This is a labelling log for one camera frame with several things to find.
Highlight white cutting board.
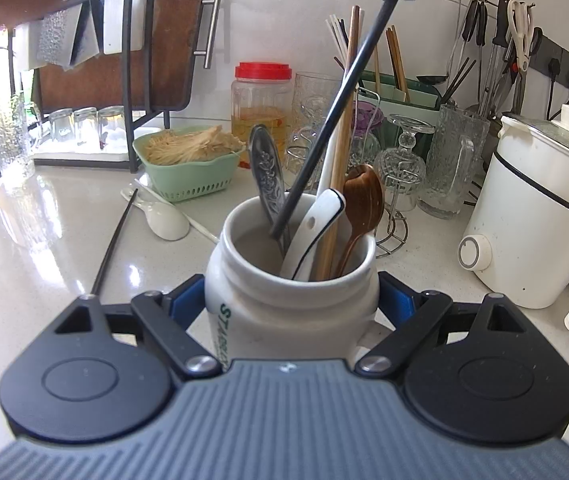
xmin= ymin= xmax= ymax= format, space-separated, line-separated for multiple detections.
xmin=102 ymin=0 xmax=145 ymax=56

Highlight black metal dish rack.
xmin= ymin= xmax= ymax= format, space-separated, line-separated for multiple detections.
xmin=7 ymin=0 xmax=172 ymax=173

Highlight light wooden chopstick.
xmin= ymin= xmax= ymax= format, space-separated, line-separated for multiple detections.
xmin=315 ymin=6 xmax=360 ymax=281
xmin=322 ymin=6 xmax=366 ymax=281

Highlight white spoon black trim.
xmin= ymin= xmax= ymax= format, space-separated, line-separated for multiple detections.
xmin=280 ymin=188 xmax=346 ymax=281

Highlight plain white ceramic spoon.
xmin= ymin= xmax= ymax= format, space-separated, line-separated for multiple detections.
xmin=121 ymin=187 xmax=191 ymax=241

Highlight black wall power strip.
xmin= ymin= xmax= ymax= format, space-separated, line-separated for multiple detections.
xmin=529 ymin=30 xmax=569 ymax=96

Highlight white handled scissors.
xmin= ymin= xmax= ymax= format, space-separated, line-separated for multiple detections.
xmin=507 ymin=0 xmax=536 ymax=72

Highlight speckled pot lid white knob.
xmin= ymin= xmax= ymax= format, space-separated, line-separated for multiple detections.
xmin=502 ymin=105 xmax=569 ymax=161

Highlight dried noodles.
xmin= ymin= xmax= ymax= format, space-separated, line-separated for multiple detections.
xmin=143 ymin=126 xmax=242 ymax=166

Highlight small clear drinking glass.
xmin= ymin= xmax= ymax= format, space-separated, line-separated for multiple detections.
xmin=98 ymin=106 xmax=128 ymax=151
xmin=73 ymin=107 xmax=100 ymax=148
xmin=49 ymin=108 xmax=76 ymax=146

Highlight clear glass tumbler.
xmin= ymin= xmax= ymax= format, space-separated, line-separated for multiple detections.
xmin=292 ymin=72 xmax=343 ymax=161

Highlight green plastic basket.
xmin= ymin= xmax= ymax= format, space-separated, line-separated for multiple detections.
xmin=132 ymin=126 xmax=246 ymax=204

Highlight cut crystal goblet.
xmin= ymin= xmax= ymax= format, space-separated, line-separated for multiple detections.
xmin=375 ymin=114 xmax=435 ymax=213

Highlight silver textured board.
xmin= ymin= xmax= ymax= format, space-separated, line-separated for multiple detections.
xmin=39 ymin=7 xmax=72 ymax=66

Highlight wooden cutting board metal handle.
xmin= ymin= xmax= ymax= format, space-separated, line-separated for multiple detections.
xmin=32 ymin=0 xmax=224 ymax=111

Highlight white chopstick in holder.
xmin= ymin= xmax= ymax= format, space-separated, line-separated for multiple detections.
xmin=325 ymin=19 xmax=348 ymax=61
xmin=332 ymin=14 xmax=353 ymax=56

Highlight tall textured glass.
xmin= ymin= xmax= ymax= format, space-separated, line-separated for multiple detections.
xmin=0 ymin=97 xmax=35 ymax=181

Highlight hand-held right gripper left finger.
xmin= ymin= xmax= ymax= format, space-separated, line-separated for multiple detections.
xmin=54 ymin=274 xmax=221 ymax=379

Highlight embossed metal spoon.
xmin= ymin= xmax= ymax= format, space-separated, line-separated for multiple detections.
xmin=248 ymin=124 xmax=293 ymax=258

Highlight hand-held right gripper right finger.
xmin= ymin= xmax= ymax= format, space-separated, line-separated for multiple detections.
xmin=355 ymin=271 xmax=528 ymax=379

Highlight plastic jar red lid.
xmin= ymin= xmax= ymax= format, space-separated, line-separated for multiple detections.
xmin=231 ymin=61 xmax=294 ymax=153

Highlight purple tinted glass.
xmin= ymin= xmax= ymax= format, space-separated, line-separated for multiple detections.
xmin=355 ymin=101 xmax=383 ymax=153

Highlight wire glass drying rack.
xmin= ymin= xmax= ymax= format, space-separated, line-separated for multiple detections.
xmin=284 ymin=87 xmax=410 ymax=258

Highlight white ceramic mug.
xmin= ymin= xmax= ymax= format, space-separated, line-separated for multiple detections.
xmin=204 ymin=192 xmax=383 ymax=371

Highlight textured glass mug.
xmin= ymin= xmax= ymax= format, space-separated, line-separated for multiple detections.
xmin=422 ymin=105 xmax=490 ymax=218

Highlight white electric cooking pot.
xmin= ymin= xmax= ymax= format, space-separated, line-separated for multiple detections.
xmin=459 ymin=115 xmax=569 ymax=333

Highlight wooden chopstick in holder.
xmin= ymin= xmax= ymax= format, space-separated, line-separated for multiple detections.
xmin=391 ymin=25 xmax=411 ymax=102
xmin=385 ymin=27 xmax=405 ymax=103

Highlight black chopstick in holder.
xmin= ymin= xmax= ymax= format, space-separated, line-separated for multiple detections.
xmin=443 ymin=59 xmax=478 ymax=102
xmin=439 ymin=61 xmax=474 ymax=103

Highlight brown wooden spoon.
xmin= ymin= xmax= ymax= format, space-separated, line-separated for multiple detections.
xmin=337 ymin=164 xmax=384 ymax=277

